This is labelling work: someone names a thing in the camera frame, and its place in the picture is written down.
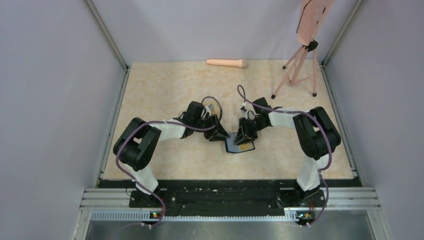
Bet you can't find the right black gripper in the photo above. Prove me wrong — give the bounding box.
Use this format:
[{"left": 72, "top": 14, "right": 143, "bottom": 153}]
[{"left": 234, "top": 117, "right": 268, "bottom": 146}]

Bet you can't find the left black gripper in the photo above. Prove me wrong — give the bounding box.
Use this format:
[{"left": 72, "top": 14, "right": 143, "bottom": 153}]
[{"left": 193, "top": 114, "right": 230, "bottom": 142}]

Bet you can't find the black card holder wallet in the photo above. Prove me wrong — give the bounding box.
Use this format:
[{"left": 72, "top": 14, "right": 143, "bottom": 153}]
[{"left": 225, "top": 132, "right": 256, "bottom": 154}]

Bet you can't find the clear plastic card box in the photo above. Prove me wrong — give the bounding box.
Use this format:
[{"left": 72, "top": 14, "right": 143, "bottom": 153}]
[{"left": 203, "top": 98, "right": 221, "bottom": 117}]

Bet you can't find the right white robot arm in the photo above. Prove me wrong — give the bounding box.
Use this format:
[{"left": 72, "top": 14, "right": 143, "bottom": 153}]
[{"left": 233, "top": 97, "right": 341, "bottom": 206}]

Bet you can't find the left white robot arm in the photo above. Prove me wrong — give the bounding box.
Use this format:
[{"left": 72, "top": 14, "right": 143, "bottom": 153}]
[{"left": 112, "top": 101, "right": 230, "bottom": 207}]

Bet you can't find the pink microphone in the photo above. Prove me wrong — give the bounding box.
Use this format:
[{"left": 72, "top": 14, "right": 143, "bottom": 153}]
[{"left": 206, "top": 59, "right": 249, "bottom": 69}]

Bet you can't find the pink tripod stand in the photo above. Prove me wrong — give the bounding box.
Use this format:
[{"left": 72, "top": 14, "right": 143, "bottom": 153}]
[{"left": 271, "top": 40, "right": 319, "bottom": 99}]

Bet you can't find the pink board on tripod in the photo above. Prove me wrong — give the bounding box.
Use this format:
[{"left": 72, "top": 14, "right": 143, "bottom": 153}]
[{"left": 296, "top": 0, "right": 335, "bottom": 46}]

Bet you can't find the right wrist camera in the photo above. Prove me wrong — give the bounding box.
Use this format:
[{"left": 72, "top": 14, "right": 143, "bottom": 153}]
[{"left": 240, "top": 102, "right": 255, "bottom": 120}]

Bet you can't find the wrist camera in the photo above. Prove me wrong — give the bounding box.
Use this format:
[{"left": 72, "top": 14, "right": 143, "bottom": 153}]
[
  {"left": 203, "top": 102, "right": 216, "bottom": 116},
  {"left": 240, "top": 102, "right": 255, "bottom": 120}
]

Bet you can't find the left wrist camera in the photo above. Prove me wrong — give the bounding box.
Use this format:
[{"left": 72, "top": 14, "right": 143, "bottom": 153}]
[{"left": 203, "top": 102, "right": 216, "bottom": 116}]

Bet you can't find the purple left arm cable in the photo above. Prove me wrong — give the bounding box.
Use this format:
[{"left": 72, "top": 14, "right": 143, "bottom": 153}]
[{"left": 114, "top": 96, "right": 223, "bottom": 229}]

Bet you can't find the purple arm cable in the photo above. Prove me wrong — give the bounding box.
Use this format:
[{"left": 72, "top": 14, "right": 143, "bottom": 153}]
[
  {"left": 236, "top": 84, "right": 333, "bottom": 228},
  {"left": 114, "top": 96, "right": 223, "bottom": 229}
]

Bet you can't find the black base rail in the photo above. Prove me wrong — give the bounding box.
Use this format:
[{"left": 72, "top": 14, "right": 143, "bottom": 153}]
[{"left": 98, "top": 178, "right": 361, "bottom": 219}]

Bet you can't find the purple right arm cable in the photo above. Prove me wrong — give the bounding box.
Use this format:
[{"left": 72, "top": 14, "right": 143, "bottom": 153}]
[{"left": 236, "top": 84, "right": 333, "bottom": 228}]

